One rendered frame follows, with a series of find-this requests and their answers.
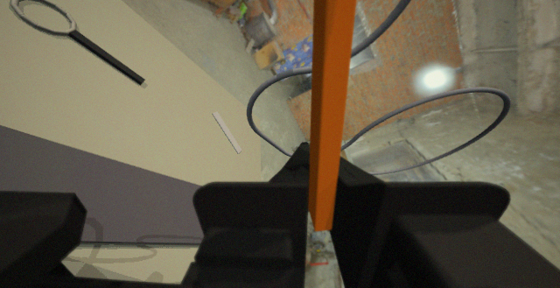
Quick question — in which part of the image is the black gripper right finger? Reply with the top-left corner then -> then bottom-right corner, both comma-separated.
330,157 -> 511,288

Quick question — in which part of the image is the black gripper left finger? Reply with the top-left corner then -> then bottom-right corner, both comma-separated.
193,142 -> 310,280

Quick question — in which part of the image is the grey ring with black handle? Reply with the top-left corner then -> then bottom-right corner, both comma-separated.
11,0 -> 145,85

